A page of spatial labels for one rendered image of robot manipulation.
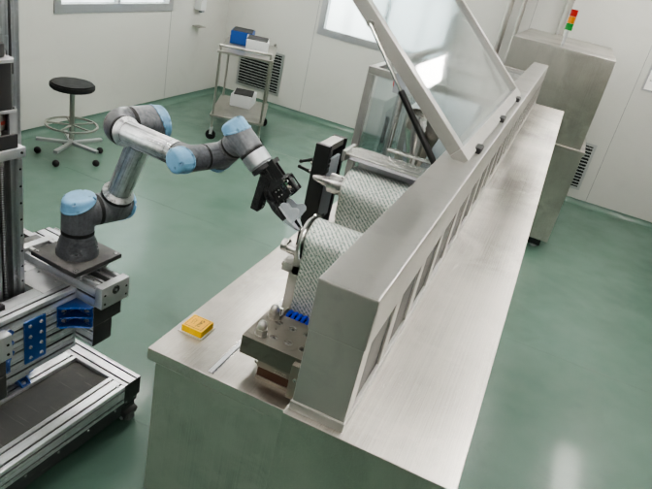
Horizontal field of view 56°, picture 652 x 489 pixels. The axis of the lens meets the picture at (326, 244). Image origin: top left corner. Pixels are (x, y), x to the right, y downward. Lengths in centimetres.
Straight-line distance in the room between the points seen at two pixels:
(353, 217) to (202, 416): 74
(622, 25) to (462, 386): 620
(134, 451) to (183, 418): 91
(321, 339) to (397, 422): 19
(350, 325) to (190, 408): 115
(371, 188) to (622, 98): 541
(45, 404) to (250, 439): 112
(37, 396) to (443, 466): 208
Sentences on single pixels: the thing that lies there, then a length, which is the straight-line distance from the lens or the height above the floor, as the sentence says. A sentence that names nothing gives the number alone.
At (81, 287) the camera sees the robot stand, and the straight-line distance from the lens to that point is 238.
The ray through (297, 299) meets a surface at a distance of 180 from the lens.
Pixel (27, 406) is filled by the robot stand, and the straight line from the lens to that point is 270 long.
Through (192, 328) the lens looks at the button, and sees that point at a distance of 188.
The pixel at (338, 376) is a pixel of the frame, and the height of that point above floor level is 152.
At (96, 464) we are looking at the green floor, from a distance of 274.
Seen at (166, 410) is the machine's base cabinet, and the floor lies 71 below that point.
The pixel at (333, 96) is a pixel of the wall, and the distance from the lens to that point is 763.
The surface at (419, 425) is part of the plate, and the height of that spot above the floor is 144.
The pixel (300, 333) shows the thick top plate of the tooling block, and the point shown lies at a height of 103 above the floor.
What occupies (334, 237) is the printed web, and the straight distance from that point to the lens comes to 170.
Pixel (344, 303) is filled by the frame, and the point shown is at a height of 163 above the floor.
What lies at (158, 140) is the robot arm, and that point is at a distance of 183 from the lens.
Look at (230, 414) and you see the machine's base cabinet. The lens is 179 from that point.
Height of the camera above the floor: 202
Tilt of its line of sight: 26 degrees down
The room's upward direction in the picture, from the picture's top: 13 degrees clockwise
